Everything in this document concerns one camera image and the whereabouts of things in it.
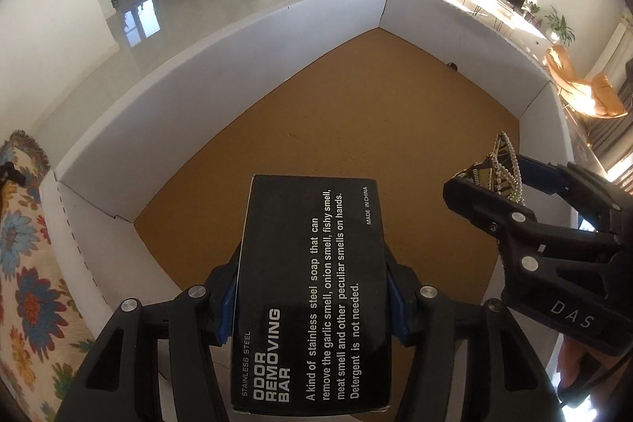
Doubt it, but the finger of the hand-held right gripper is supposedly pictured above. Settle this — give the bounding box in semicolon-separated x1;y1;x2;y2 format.
521;156;633;246
442;176;622;300

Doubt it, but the gold pearl beaded ornament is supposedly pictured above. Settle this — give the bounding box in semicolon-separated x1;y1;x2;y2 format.
462;131;526;206

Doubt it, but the white curved partition board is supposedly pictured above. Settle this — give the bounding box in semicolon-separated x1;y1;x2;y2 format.
38;0;580;422

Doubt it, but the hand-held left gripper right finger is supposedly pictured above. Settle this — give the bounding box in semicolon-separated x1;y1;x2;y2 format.
386;248;577;422

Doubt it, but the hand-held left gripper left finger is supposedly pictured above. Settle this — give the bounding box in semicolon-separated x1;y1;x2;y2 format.
54;246;241;422

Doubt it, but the floral cloth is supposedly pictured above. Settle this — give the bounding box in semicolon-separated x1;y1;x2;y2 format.
0;130;107;422

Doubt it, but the large green potted plant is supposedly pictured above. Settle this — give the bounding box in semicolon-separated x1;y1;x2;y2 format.
541;6;577;47

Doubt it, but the black printed box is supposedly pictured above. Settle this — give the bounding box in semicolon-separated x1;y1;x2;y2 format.
231;175;396;415

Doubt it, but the orange lounge chair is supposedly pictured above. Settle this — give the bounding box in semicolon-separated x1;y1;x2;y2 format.
545;45;629;119

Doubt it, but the white television stand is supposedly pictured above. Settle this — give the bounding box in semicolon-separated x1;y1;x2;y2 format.
445;0;555;44

